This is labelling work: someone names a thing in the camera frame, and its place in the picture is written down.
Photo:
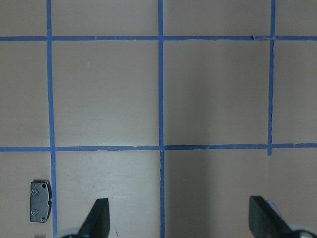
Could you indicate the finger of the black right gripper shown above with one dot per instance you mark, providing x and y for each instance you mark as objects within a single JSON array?
[{"x": 264, "y": 222}]

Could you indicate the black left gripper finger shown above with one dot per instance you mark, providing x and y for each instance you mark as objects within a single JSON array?
[{"x": 97, "y": 223}]

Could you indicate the black brake pad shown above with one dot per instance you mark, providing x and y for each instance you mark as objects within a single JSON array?
[{"x": 40, "y": 201}]

